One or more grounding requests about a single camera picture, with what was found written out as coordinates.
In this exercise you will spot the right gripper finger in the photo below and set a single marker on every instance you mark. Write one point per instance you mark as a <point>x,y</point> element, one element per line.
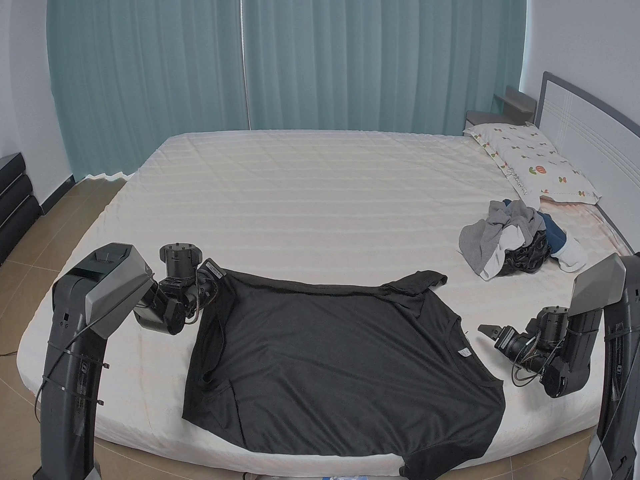
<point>491,331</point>

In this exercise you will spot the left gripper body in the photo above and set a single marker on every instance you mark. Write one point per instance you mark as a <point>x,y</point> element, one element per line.
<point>206,288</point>

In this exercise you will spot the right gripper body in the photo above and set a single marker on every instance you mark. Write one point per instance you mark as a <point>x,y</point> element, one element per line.
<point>512,345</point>

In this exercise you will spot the black T-shirt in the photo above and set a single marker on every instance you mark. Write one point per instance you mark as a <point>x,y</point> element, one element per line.
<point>340,368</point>

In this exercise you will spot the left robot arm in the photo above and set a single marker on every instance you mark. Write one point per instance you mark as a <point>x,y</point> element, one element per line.
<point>70,368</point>

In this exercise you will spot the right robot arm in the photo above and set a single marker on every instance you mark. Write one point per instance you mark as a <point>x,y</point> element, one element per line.
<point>595,288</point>

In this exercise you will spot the pile of clothes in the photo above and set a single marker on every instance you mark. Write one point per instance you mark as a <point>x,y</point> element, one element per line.
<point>500,238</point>

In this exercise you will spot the bed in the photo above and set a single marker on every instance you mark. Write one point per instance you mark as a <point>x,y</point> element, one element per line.
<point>310,208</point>

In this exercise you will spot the white printed pillow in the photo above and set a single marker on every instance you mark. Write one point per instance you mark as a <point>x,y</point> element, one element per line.
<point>540,163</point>

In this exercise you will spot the black chest of drawers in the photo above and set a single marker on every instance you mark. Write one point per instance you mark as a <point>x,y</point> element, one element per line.
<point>15,203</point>

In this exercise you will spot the blue-green curtain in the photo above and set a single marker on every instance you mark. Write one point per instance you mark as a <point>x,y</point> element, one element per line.
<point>150,68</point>
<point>380,48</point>

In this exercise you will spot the grey bedside table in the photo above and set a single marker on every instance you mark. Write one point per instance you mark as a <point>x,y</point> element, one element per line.
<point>510,100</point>

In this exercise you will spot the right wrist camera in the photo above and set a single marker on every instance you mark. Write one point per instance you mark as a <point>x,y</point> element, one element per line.
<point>534,328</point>

